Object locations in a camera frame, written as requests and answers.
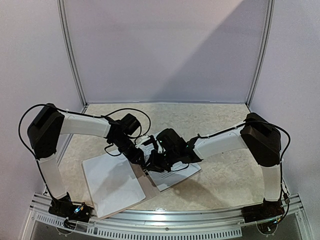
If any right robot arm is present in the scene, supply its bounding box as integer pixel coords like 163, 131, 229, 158
146, 112, 291, 218

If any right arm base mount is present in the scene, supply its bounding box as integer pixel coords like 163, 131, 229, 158
241, 199, 290, 224

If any perforated white cable tray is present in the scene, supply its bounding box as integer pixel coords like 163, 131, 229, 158
29, 213, 243, 240

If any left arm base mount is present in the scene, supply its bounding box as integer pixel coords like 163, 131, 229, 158
48, 198, 93, 223

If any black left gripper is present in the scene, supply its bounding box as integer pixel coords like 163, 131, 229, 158
112, 136, 146, 166

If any brown paper folder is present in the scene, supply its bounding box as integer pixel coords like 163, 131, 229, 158
93, 160, 161, 220

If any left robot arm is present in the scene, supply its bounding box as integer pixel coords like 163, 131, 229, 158
17, 103, 146, 217

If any aluminium front rail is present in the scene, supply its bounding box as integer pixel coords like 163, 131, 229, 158
29, 193, 303, 226

